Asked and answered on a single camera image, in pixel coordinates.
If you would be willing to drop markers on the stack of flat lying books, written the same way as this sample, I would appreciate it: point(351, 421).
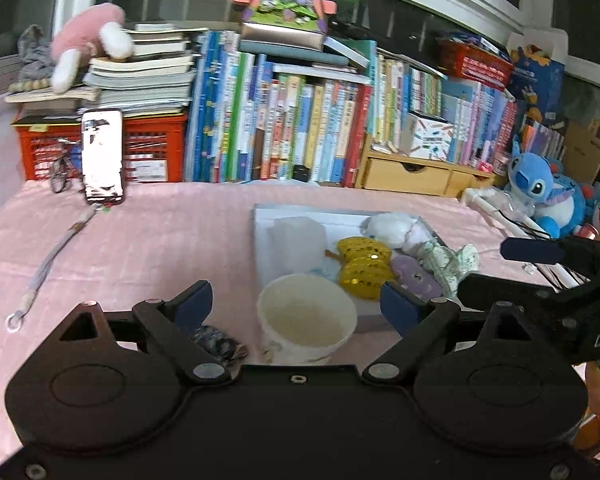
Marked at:
point(140, 70)

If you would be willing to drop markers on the brown cardboard board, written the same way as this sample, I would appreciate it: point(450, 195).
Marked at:
point(585, 152)

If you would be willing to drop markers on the white box with pencil print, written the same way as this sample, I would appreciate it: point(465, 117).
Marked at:
point(426, 137)

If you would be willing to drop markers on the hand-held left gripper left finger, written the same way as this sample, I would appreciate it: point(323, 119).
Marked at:
point(195, 304)

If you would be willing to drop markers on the smartphone with printed case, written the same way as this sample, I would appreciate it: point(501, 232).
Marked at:
point(103, 157)

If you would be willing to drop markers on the row of colourful upright books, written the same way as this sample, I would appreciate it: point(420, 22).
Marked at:
point(280, 120)

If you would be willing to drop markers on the row of slanted thin books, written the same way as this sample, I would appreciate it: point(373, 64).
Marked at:
point(540, 140)

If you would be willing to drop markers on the yellow sequin soft toy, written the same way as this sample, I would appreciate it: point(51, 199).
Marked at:
point(365, 267)

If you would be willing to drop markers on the blue alien plush toy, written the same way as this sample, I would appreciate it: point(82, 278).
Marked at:
point(542, 187)

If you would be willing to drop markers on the pink and white plush toy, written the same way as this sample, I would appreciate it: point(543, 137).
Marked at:
point(87, 37)

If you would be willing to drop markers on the white fluffy pompom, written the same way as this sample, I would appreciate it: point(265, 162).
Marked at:
point(390, 227)

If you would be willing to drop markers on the row of blue pink books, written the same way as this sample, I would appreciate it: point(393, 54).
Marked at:
point(480, 120)

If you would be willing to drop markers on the paper cup with coloured drawing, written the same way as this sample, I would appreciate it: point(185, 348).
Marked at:
point(305, 317)

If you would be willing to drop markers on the row of thin green books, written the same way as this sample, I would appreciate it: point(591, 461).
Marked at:
point(410, 95)

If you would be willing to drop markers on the grey knitted cloth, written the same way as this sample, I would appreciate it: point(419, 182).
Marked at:
point(35, 52)

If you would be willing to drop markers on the wooden drawer organiser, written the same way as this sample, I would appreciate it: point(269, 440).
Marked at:
point(410, 175)

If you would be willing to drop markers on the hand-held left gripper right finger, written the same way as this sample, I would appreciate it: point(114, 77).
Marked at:
point(397, 306)

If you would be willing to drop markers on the white plastic pole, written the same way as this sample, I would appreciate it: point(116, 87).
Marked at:
point(485, 202)

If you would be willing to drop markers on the dark crumpled wrapper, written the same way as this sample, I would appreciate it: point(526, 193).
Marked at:
point(217, 345)

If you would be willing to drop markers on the blue cardboard box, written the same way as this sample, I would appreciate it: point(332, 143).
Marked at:
point(535, 80)

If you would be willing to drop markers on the white shallow tray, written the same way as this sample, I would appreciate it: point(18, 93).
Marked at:
point(280, 260)

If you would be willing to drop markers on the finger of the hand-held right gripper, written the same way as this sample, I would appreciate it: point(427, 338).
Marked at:
point(520, 291)
point(530, 251)

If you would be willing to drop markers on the small red plastic basket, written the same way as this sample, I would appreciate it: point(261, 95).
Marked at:
point(475, 65)

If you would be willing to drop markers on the purple soft round toy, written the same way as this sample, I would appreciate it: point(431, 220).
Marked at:
point(417, 275)

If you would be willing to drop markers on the large red plastic crate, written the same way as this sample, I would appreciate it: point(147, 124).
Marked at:
point(152, 152)

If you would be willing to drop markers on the silver flat box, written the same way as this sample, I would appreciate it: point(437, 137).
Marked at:
point(282, 37)

